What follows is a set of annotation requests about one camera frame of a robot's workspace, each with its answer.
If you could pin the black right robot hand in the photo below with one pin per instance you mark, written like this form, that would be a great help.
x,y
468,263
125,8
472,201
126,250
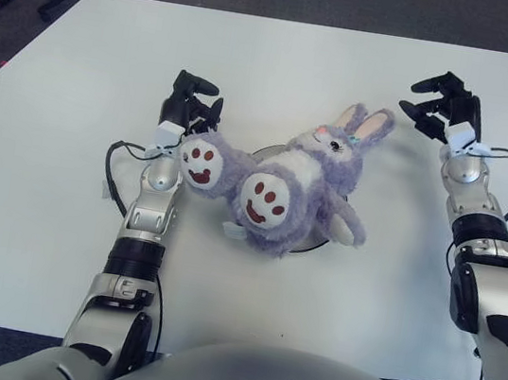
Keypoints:
x,y
464,109

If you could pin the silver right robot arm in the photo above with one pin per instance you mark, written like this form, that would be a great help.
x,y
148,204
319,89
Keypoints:
x,y
494,278

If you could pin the purple plush bunny doll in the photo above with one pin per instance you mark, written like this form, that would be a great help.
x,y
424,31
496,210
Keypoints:
x,y
303,178

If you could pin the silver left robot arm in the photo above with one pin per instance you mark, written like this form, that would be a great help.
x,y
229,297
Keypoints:
x,y
150,213

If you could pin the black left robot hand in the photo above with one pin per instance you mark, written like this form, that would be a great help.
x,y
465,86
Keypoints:
x,y
178,107

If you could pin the white plate with black rim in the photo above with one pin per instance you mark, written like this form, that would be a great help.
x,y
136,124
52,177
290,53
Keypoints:
x,y
266,153

